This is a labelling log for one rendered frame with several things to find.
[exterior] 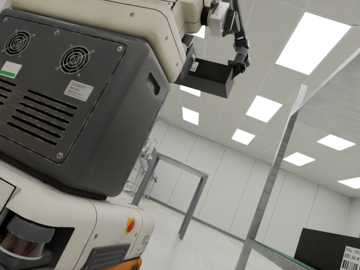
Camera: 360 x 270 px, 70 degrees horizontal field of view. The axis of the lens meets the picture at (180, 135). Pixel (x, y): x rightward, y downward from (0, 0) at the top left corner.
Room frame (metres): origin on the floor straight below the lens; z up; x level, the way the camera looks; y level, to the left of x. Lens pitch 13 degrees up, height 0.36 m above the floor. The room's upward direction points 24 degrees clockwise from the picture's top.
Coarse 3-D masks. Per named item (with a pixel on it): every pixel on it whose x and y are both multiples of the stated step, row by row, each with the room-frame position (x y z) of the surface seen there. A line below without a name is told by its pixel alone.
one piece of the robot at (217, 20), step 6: (222, 6) 0.97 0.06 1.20; (228, 6) 0.97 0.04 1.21; (216, 12) 0.97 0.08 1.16; (222, 12) 0.96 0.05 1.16; (210, 18) 0.97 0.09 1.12; (216, 18) 0.96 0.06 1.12; (222, 18) 0.97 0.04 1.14; (210, 24) 1.00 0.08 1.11; (216, 24) 0.98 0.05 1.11; (222, 24) 1.00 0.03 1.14; (216, 30) 1.01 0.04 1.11; (222, 30) 1.02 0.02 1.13; (216, 36) 1.05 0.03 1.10
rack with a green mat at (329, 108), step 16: (352, 64) 0.64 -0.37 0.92; (336, 80) 0.73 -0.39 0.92; (352, 80) 0.70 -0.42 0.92; (320, 96) 0.85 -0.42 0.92; (336, 96) 0.81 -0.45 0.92; (352, 96) 0.78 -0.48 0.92; (304, 112) 1.01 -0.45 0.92; (320, 112) 0.96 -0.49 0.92; (336, 112) 0.91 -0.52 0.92; (352, 112) 0.86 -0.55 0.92; (288, 128) 1.10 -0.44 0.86; (320, 128) 1.08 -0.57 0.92; (336, 128) 1.02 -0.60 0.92; (352, 128) 0.96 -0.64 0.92; (272, 176) 1.10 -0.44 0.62; (256, 224) 1.10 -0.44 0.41; (240, 256) 1.11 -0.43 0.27; (272, 256) 0.75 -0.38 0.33; (288, 256) 0.88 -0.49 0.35
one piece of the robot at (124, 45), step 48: (48, 0) 0.69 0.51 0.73; (96, 0) 0.63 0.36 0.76; (144, 0) 0.59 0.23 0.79; (0, 48) 0.71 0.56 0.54; (48, 48) 0.65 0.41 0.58; (96, 48) 0.60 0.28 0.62; (144, 48) 0.57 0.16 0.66; (0, 96) 0.67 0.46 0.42; (48, 96) 0.62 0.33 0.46; (96, 96) 0.58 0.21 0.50; (144, 96) 0.65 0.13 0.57; (0, 144) 0.64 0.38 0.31; (48, 144) 0.60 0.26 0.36; (96, 144) 0.58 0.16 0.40; (144, 144) 0.77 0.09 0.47; (96, 192) 0.68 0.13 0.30
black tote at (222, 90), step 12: (204, 60) 1.31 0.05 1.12; (192, 72) 1.32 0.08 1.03; (204, 72) 1.30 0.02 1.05; (216, 72) 1.27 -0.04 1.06; (228, 72) 1.25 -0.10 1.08; (180, 84) 1.51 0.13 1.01; (192, 84) 1.43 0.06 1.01; (204, 84) 1.36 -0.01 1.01; (216, 84) 1.29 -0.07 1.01; (228, 84) 1.31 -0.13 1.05
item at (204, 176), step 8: (160, 152) 3.11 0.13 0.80; (152, 160) 3.11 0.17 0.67; (168, 160) 3.26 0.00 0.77; (176, 160) 3.09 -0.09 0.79; (152, 168) 3.52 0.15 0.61; (184, 168) 3.33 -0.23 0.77; (192, 168) 3.08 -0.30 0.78; (144, 176) 3.11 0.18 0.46; (200, 176) 3.40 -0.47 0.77; (144, 184) 3.52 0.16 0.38; (200, 184) 3.48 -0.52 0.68; (136, 192) 3.11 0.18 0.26; (200, 192) 3.07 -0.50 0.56; (136, 200) 3.12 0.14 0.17; (192, 200) 3.48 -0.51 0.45; (192, 208) 3.07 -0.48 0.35; (184, 224) 3.48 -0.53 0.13; (184, 232) 3.07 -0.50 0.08
